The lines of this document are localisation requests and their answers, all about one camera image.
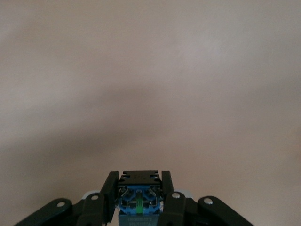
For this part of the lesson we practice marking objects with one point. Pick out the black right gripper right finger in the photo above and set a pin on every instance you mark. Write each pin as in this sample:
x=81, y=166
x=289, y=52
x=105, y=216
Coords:
x=176, y=212

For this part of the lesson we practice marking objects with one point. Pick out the orange push button blue base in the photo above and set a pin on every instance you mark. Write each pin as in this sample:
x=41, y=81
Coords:
x=140, y=181

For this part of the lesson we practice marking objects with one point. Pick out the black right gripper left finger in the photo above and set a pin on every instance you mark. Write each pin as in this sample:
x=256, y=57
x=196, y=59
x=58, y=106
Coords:
x=94, y=212

